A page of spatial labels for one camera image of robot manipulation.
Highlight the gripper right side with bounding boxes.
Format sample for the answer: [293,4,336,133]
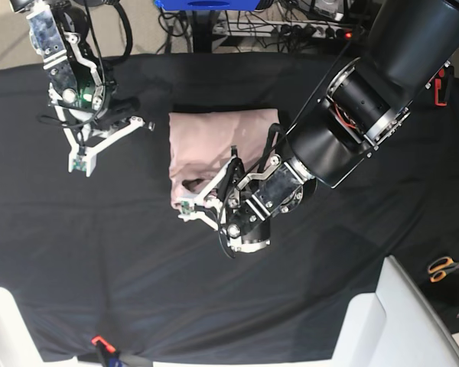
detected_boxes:
[95,97,155,131]

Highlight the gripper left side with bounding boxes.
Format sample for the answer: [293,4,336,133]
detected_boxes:
[213,156,245,214]

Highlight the pink T-shirt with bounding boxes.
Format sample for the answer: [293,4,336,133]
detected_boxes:
[169,109,279,209]

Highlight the black robot arm left side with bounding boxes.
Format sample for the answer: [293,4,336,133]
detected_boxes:
[216,1,459,256]

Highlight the black robot arm right side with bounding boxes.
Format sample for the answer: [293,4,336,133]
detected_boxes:
[10,1,155,133]

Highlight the black stand pole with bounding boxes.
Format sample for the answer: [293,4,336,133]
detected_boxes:
[190,11,216,54]

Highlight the blue plastic box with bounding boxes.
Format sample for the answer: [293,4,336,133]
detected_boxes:
[154,0,260,11]

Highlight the white power strip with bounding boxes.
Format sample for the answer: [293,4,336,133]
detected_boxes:
[213,18,355,39]

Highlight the black table cloth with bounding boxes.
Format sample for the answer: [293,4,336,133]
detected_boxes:
[0,53,459,364]

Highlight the red black clamp bottom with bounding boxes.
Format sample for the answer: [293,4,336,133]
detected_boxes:
[91,335,123,367]

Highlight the red black clamp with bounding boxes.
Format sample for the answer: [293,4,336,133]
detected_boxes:
[91,335,123,367]
[434,66,454,107]

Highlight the red black clamp right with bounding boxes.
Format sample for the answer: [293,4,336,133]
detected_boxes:
[434,66,454,107]

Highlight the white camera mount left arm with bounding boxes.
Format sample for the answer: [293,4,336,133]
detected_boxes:
[176,145,239,231]

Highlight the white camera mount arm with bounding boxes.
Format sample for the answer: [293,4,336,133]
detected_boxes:
[176,145,239,231]
[48,88,145,177]

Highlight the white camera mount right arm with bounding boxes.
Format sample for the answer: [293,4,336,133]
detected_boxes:
[48,88,145,177]

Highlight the white table frame right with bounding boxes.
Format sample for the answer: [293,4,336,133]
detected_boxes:
[331,255,459,367]

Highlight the white table frame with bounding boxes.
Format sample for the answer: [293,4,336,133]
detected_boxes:
[0,287,78,366]
[331,255,459,367]

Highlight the orange handled scissors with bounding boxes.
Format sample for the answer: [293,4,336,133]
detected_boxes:
[427,256,459,283]

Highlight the white table frame left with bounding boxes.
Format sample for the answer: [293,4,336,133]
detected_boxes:
[0,287,78,366]

